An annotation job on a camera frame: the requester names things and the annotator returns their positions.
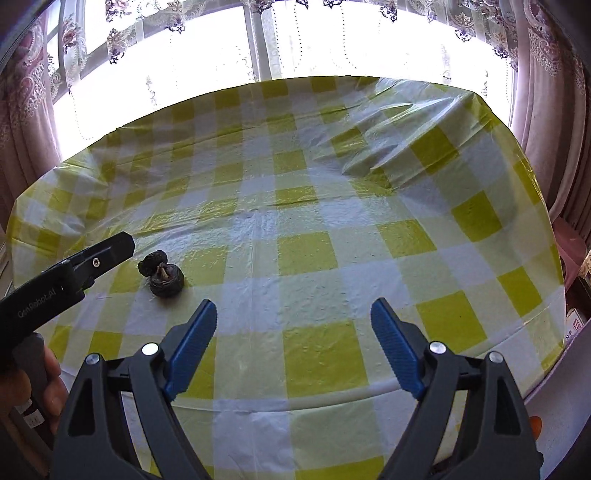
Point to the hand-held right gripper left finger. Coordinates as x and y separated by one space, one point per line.
194 346

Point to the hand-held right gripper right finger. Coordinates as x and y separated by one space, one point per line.
397 346

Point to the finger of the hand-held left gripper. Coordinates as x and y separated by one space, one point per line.
99 258

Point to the large orange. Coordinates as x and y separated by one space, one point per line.
536 425

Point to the person's left hand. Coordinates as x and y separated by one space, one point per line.
57 392

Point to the yellow checked plastic tablecloth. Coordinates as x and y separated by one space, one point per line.
323 207

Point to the pink patterned curtain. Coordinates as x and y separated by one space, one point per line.
23 115
549 92

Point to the white printed box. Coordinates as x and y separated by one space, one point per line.
577 325

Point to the pink plastic stool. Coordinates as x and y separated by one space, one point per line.
569 251

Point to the floral lace curtain valance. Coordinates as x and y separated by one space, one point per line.
175 14

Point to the white window frame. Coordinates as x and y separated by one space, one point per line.
263 41

